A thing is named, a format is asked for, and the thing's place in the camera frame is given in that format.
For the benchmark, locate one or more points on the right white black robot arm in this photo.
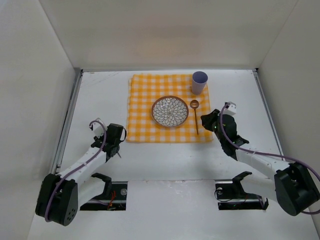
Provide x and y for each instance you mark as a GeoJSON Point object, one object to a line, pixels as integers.
{"type": "Point", "coordinates": [285, 180]}

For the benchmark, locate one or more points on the yellow white checkered cloth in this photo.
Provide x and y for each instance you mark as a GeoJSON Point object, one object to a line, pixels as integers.
{"type": "Point", "coordinates": [144, 90]}

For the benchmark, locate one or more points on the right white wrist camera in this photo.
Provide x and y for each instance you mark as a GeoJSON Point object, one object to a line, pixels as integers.
{"type": "Point", "coordinates": [230, 108]}

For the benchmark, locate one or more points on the lilac paper cup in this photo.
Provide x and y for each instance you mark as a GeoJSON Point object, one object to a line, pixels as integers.
{"type": "Point", "coordinates": [199, 81]}

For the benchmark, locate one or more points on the copper spoon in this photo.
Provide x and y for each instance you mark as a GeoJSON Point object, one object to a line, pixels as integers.
{"type": "Point", "coordinates": [194, 104]}

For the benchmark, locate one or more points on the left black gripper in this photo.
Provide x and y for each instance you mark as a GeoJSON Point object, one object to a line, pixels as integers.
{"type": "Point", "coordinates": [114, 149]}

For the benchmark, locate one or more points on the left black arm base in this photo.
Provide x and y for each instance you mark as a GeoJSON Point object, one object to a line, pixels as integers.
{"type": "Point", "coordinates": [113, 197]}

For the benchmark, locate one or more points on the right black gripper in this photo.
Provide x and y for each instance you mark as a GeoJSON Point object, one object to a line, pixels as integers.
{"type": "Point", "coordinates": [208, 120]}

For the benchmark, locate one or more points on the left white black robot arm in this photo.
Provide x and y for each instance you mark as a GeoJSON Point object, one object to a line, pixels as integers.
{"type": "Point", "coordinates": [81, 187]}

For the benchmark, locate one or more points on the floral patterned bowl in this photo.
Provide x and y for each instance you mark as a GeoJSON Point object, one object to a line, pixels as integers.
{"type": "Point", "coordinates": [169, 111]}

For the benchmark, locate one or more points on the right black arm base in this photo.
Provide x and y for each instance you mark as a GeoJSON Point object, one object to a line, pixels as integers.
{"type": "Point", "coordinates": [231, 196]}

